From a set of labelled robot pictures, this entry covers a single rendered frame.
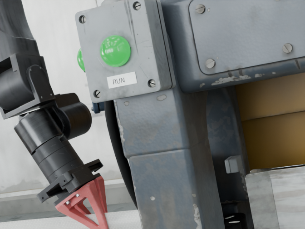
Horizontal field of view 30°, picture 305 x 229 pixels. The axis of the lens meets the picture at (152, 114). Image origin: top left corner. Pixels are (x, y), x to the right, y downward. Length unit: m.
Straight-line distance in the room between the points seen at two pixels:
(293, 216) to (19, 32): 0.46
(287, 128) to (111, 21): 0.39
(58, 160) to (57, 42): 5.83
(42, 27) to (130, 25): 6.21
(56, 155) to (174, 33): 0.32
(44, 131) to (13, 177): 6.36
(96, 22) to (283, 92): 0.33
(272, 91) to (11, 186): 6.53
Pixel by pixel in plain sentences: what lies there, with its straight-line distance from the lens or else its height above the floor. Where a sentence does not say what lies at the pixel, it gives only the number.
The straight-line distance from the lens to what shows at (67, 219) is 0.87.
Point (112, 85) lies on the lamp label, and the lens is 0.55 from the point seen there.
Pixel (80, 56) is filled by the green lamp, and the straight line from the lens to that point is 0.57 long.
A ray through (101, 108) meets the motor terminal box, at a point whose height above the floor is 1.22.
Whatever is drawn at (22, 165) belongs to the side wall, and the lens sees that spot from 7.08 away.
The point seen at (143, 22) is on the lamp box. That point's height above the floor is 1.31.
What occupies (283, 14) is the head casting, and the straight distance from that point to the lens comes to 0.55.
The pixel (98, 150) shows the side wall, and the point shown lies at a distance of 6.51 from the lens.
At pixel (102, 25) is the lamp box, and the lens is 0.55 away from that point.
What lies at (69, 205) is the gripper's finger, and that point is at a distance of 0.84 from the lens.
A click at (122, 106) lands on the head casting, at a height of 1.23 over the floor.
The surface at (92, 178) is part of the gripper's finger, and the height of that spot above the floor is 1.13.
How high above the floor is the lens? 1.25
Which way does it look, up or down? 3 degrees down
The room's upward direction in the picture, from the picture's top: 11 degrees counter-clockwise
